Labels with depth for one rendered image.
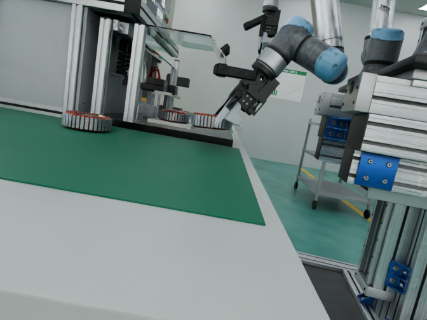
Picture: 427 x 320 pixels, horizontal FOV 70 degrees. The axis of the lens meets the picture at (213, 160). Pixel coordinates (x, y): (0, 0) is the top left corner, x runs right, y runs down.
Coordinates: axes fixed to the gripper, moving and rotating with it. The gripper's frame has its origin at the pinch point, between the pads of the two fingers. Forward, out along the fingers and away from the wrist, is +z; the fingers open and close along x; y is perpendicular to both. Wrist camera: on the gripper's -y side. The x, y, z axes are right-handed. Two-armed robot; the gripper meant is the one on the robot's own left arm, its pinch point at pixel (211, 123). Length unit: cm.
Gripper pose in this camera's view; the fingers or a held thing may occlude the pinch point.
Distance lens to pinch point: 83.0
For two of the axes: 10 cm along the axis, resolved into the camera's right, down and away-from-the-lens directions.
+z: -6.4, 7.7, 0.9
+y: 7.7, 6.2, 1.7
